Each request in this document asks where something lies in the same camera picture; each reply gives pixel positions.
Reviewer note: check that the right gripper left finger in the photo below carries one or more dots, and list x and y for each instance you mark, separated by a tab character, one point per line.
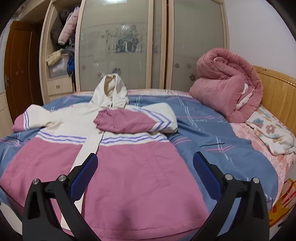
39	219

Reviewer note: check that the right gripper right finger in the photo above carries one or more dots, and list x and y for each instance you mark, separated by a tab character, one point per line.
251	219

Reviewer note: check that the pink and white hooded jacket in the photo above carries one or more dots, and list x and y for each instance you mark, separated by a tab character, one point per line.
141	189

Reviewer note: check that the yellow red bag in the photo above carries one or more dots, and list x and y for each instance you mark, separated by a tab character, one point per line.
284	204

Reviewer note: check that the pink floral mattress cover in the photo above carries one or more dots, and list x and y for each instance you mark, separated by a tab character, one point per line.
281	163

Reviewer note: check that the floral pillow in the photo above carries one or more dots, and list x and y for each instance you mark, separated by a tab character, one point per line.
274	134

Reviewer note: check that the wooden headboard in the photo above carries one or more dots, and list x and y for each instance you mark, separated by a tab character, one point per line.
279	95

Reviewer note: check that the rolled pink quilt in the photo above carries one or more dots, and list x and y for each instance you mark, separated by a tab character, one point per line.
228	84

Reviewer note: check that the brown wooden door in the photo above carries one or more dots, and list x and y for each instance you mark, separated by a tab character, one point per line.
21	67

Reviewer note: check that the translucent storage box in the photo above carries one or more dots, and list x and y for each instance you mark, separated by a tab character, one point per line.
60	68

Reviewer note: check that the blue garment in wardrobe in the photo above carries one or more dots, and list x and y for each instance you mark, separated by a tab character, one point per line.
71	65

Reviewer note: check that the yellow cloth on box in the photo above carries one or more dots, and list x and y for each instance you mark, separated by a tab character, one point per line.
54	57

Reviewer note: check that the pink hanging puffer jacket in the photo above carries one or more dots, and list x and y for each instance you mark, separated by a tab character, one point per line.
69	27

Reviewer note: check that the frosted wardrobe sliding door left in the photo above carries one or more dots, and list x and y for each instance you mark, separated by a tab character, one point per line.
115	37

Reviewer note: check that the frosted wardrobe sliding door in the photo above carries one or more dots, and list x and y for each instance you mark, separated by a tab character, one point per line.
115	37
194	27

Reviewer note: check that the frosted wardrobe sliding door right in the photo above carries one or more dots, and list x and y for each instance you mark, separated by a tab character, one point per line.
194	27

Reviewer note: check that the dark hanging coat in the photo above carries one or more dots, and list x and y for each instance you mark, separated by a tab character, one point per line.
58	25

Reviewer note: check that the beige wardrobe frame with drawers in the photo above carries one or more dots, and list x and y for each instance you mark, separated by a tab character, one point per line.
54	79

